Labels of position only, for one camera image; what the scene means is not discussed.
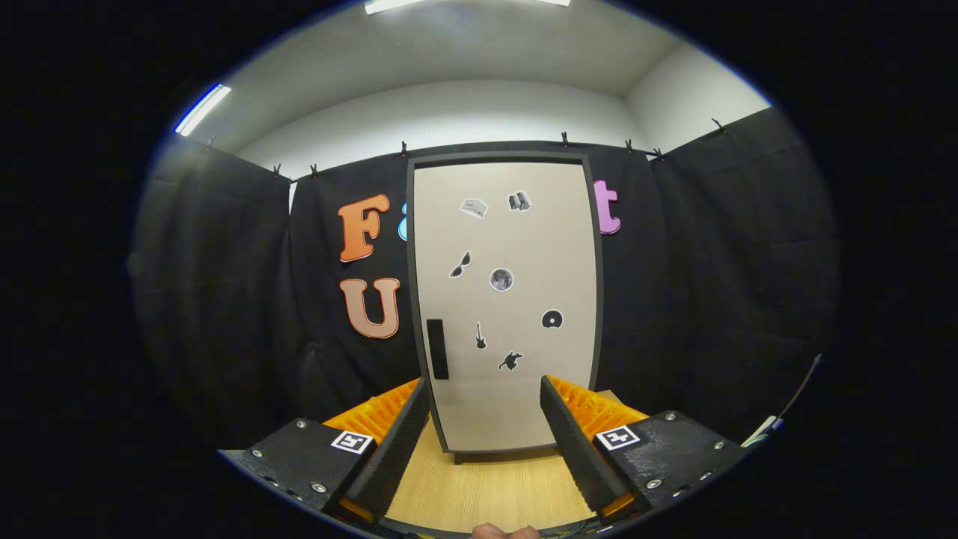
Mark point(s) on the dark grey shoe cabinet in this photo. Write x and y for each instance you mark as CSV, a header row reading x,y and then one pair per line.
x,y
501,156

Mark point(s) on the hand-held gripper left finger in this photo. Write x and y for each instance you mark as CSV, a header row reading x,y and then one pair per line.
x,y
397,449

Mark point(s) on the row of black cloth clips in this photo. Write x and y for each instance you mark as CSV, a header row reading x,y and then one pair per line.
x,y
404,148

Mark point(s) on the beige shoe cabinet door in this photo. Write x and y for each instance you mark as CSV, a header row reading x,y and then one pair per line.
x,y
524,247

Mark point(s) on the ceiling light panel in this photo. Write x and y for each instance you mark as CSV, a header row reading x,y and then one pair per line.
x,y
202,111
389,4

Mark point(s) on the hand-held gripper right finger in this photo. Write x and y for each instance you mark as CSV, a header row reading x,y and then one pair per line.
x,y
572,449

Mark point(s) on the black backdrop cloth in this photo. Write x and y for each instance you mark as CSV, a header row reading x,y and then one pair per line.
x,y
711,284

